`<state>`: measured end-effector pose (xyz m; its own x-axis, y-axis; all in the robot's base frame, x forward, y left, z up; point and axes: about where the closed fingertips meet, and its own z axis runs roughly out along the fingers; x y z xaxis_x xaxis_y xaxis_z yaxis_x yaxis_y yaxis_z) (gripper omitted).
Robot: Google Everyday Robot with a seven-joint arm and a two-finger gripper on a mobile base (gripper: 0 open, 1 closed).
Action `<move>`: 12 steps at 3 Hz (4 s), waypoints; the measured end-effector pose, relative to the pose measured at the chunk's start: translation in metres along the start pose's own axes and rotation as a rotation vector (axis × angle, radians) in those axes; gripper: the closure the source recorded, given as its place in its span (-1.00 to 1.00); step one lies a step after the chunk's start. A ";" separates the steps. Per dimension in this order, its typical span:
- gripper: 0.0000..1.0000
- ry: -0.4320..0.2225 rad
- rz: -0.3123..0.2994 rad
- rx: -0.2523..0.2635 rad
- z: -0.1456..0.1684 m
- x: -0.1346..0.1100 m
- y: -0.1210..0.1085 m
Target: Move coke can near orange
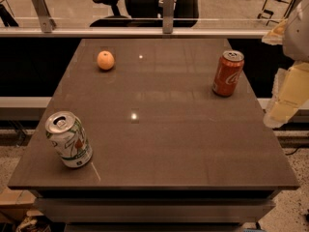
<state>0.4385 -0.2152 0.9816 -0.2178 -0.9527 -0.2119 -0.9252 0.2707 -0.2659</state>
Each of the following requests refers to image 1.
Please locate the red coke can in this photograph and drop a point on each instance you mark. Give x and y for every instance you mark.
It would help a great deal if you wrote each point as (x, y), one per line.
(229, 68)

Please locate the right metal railing bracket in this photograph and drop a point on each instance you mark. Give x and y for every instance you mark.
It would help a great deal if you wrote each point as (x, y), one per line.
(291, 7)

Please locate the black office chair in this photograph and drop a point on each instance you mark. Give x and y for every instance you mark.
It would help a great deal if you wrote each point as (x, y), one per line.
(148, 13)

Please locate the white green 7up can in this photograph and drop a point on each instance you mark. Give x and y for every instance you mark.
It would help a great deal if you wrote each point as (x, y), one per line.
(67, 135)

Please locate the grey table drawer base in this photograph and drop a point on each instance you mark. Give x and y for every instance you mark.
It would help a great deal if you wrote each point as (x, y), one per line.
(208, 213)

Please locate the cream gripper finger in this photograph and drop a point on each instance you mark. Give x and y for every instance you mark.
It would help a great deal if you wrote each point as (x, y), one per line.
(275, 35)
(290, 92)

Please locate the cardboard box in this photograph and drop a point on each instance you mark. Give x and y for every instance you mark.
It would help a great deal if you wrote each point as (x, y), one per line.
(17, 209)

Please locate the orange fruit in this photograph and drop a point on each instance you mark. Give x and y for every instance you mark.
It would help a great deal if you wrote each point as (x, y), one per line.
(105, 60)

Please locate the wooden stool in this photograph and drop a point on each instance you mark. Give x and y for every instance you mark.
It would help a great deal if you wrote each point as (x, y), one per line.
(273, 11)

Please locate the metal railing bracket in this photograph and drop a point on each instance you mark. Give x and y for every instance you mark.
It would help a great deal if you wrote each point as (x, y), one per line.
(168, 16)
(291, 7)
(45, 19)

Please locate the middle metal railing bracket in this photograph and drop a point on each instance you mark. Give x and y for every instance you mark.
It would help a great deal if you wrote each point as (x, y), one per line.
(168, 16)

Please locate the left metal railing bracket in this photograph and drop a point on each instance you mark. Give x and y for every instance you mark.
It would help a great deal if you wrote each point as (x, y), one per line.
(45, 19)

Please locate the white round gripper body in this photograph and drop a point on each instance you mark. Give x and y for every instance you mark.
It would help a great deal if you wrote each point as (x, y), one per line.
(297, 36)

